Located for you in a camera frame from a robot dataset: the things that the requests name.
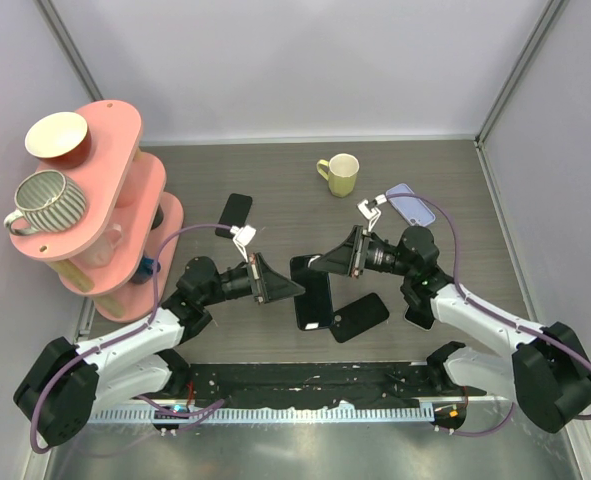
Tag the black phone case two holes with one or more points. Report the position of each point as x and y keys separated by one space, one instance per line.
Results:
x=358 y=317

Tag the striped grey mug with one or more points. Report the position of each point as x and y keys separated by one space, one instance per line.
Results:
x=47 y=201

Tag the clear glass cup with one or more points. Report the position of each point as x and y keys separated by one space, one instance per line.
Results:
x=101 y=252

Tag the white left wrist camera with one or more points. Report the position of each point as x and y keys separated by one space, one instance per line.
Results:
x=242 y=237

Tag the black smartphone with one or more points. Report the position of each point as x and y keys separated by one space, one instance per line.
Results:
x=235 y=213

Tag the pink tiered shelf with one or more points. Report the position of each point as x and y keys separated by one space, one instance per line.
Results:
x=122 y=185

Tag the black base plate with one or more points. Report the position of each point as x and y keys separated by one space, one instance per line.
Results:
x=311 y=386

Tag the blue-edged smartphone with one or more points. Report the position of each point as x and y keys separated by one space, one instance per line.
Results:
x=313 y=309

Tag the blue cup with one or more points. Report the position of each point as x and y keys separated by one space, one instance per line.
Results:
x=144 y=272

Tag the lilac phone case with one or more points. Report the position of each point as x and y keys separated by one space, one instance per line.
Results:
x=413 y=210

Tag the silver-edged smartphone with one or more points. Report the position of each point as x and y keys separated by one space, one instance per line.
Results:
x=421 y=317

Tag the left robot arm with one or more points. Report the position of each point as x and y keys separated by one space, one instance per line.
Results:
x=68 y=382

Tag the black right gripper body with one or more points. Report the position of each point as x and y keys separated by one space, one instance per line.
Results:
x=378 y=255

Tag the yellow faceted mug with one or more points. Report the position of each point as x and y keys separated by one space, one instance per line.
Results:
x=340 y=172

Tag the red bowl white inside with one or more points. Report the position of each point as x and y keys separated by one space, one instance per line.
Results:
x=61 y=140

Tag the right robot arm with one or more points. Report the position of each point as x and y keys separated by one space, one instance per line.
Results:
x=542 y=369

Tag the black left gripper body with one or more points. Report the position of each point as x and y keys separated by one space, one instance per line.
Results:
x=241 y=283

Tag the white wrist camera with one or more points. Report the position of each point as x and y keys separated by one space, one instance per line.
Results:
x=370 y=210
x=242 y=237

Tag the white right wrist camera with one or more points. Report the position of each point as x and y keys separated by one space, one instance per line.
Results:
x=370 y=210

